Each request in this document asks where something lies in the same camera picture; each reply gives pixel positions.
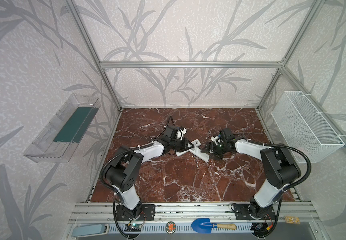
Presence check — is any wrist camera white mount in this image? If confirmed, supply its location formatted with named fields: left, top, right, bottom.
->
left=175, top=127, right=187, bottom=141
left=211, top=135, right=223, bottom=144

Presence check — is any green led circuit board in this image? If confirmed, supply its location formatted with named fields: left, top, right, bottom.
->
left=125, top=223, right=143, bottom=232

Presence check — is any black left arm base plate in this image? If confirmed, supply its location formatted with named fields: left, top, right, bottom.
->
left=114, top=204, right=156, bottom=221

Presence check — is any small round orange gadget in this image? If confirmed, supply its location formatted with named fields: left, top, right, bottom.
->
left=166, top=221, right=177, bottom=234

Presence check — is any white remote with coloured buttons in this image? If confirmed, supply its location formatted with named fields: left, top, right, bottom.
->
left=189, top=147, right=209, bottom=163

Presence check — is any small tan circuit board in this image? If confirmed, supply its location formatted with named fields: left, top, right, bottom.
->
left=284, top=216, right=301, bottom=224

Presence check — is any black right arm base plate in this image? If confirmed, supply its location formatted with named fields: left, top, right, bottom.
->
left=231, top=203, right=276, bottom=221

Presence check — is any white wire mesh basket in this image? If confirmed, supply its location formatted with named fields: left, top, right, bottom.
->
left=272, top=91, right=345, bottom=163

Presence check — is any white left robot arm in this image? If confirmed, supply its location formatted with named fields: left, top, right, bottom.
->
left=99, top=117, right=194, bottom=211

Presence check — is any right side wired circuit board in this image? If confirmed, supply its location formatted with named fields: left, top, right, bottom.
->
left=251, top=223, right=273, bottom=238

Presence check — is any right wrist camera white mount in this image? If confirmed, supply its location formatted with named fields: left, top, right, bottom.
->
left=211, top=135, right=223, bottom=144

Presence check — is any clear plastic wall bin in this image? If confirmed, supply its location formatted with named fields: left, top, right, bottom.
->
left=23, top=94, right=101, bottom=163

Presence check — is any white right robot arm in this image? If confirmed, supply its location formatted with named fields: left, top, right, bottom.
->
left=201, top=128, right=312, bottom=215

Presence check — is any grey flat device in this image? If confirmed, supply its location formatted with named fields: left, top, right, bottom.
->
left=71, top=224, right=110, bottom=238

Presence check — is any white remote control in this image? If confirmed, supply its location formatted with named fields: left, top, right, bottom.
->
left=176, top=139, right=201, bottom=157

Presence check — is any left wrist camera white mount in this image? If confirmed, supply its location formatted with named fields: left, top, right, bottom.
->
left=175, top=127, right=187, bottom=141

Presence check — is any blue trowel wooden handle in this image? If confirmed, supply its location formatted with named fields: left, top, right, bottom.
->
left=191, top=218, right=237, bottom=234

